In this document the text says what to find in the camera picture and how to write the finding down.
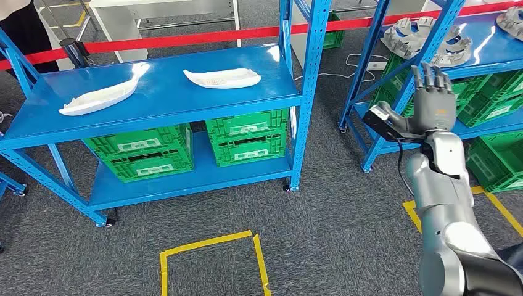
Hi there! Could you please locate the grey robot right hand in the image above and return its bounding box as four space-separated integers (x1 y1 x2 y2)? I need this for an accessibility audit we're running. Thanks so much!
388 62 458 134

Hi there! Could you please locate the white part with handwriting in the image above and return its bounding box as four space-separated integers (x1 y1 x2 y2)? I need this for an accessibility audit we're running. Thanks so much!
183 68 262 90

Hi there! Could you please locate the blue metal shelf rack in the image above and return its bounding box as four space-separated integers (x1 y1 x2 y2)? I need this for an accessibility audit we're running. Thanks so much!
0 170 28 198
338 0 523 175
0 0 332 228

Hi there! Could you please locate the long white plastic part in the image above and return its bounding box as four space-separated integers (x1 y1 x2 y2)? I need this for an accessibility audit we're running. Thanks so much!
58 62 150 117

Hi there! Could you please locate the silver wheel hub cover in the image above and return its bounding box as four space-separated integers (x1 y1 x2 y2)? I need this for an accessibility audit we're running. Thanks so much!
381 17 438 58
495 6 523 42
433 25 474 67

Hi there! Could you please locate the yellow floor tape square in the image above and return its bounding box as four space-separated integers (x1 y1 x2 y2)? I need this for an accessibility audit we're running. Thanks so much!
160 229 273 296
402 186 523 238

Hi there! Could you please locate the red barrier belt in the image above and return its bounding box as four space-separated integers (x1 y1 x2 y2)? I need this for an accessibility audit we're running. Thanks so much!
0 0 523 71

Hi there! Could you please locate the white panel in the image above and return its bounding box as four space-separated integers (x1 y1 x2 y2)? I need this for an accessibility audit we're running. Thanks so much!
31 0 76 71

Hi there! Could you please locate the person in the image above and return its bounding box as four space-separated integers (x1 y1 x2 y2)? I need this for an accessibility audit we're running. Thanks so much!
0 0 60 75

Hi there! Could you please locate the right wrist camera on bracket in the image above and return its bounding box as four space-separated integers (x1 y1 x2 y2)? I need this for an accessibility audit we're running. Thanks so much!
363 101 426 144

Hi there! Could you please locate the black camera cable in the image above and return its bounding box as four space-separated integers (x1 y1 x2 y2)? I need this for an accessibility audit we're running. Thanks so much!
394 139 416 197

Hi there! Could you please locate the white power cable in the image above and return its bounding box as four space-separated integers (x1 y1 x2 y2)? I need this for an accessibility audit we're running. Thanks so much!
293 53 389 83

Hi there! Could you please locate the chrome metal frame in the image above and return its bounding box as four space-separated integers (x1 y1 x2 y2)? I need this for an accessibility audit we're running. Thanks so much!
41 0 99 42

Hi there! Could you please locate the black stanchion post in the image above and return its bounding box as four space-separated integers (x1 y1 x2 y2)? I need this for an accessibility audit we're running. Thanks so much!
59 38 91 70

